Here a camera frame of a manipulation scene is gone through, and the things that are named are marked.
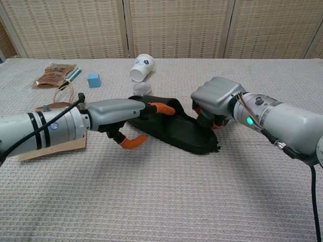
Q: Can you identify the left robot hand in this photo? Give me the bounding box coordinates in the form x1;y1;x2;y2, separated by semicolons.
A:
84;98;176;150

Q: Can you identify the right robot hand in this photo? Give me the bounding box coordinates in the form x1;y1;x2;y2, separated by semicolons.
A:
190;76;247;131

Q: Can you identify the black slipper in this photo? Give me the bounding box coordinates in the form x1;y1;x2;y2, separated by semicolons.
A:
127;95;222;156

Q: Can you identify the small round clear container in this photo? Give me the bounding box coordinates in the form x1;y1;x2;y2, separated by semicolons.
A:
132;82;152;96

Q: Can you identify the blue cube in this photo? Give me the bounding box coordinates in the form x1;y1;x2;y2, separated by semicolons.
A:
87;73;101;88

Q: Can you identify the white paper cup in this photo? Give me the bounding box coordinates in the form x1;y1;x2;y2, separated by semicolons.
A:
129;53;155;83

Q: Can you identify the brown paper bag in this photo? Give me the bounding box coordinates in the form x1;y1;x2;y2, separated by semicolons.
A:
17;83;88;162

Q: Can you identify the brown snack pouch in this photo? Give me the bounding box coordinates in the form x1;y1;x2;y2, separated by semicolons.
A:
32;63;77;89

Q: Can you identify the bamboo folding screen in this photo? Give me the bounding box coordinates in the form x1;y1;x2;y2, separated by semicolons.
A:
0;0;323;60

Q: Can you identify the woven fringed tablecloth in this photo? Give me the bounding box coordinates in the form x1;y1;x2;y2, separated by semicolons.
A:
0;57;323;242

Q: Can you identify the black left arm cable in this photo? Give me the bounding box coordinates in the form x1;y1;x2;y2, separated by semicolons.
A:
0;92;86;162

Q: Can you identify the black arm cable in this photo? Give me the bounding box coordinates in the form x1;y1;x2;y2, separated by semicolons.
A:
262;127;319;242
0;92;86;162

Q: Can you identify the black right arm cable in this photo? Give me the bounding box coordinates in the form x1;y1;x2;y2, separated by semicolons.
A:
262;127;319;242

